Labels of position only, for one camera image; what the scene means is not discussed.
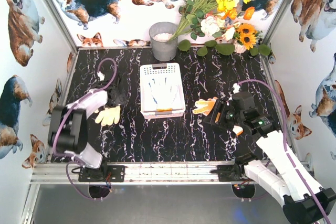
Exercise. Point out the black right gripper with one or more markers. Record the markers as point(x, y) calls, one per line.
point(218, 114)

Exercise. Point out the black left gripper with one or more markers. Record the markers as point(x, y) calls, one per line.
point(113, 100)

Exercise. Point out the beige knit glove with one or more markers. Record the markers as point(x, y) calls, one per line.
point(108, 116)

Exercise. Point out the white perforated storage basket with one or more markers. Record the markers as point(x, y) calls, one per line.
point(148, 107)

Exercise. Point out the blue dotted glove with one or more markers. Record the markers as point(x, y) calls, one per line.
point(163, 92)

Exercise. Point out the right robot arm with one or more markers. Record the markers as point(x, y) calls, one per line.
point(302, 198)

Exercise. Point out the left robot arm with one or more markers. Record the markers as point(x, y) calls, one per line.
point(68, 131)

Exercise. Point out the orange dotted glove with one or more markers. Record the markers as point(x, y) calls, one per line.
point(204, 107)

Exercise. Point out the grey metal bucket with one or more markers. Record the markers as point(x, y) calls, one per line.
point(164, 46)

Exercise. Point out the artificial flower bouquet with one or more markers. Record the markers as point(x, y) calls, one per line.
point(226, 23)

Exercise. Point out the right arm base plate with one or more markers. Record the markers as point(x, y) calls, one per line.
point(235, 173)

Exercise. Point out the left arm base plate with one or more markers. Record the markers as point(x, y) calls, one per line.
point(113, 173)

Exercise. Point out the aluminium front rail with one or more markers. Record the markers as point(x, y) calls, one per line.
point(148, 173)

